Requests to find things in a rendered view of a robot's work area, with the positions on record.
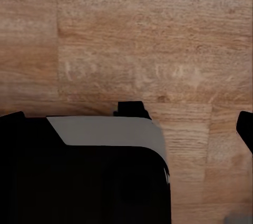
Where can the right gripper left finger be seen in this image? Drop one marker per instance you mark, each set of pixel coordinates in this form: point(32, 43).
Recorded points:
point(12, 129)

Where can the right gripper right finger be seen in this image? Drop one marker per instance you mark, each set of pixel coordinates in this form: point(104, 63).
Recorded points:
point(245, 128)

